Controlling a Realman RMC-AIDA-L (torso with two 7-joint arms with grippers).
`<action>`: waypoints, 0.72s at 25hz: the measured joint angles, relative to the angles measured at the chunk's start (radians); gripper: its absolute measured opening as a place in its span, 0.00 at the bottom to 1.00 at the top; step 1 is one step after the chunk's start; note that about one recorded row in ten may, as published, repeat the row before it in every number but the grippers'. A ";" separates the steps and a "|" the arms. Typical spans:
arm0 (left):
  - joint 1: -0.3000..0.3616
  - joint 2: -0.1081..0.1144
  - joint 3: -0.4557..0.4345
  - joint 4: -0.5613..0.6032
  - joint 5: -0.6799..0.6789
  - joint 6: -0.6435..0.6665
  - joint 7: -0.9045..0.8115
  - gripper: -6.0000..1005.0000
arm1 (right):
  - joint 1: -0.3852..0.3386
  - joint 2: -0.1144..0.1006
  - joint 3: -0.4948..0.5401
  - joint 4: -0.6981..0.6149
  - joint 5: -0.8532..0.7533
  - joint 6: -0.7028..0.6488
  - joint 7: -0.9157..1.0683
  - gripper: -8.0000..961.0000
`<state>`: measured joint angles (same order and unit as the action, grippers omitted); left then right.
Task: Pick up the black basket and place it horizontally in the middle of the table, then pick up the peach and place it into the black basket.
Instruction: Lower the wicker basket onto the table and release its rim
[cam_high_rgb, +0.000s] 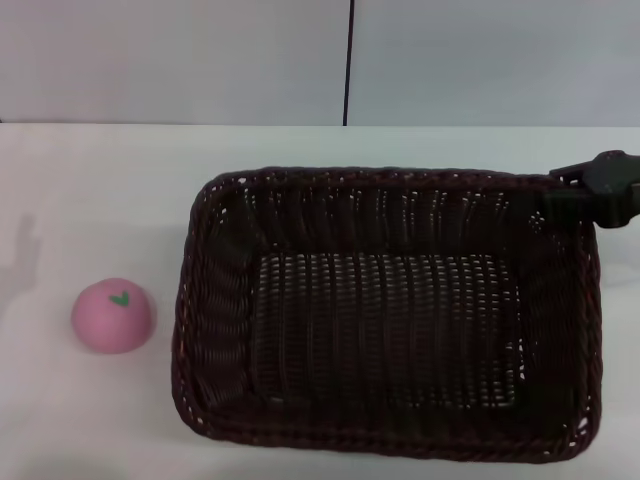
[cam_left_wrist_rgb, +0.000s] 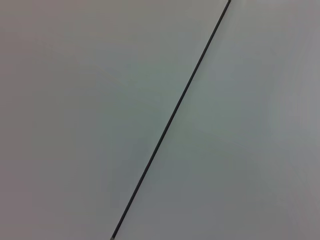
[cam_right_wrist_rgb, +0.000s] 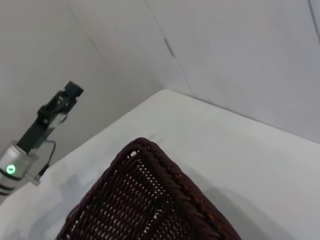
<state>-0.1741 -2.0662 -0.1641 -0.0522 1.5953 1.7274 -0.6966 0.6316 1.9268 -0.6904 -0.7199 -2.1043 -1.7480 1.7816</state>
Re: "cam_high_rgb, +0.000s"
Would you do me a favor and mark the black vertical wall strip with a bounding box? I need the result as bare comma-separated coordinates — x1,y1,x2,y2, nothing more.
342,0,356,127

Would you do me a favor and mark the dark brown wicker basket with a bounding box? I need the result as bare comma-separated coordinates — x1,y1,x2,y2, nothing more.
171,166,605,460

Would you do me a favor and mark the pink peach toy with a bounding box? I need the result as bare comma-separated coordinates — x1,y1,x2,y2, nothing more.
70,277,158,355

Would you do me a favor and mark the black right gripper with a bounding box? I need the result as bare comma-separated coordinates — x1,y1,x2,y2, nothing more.
541,149,640,229

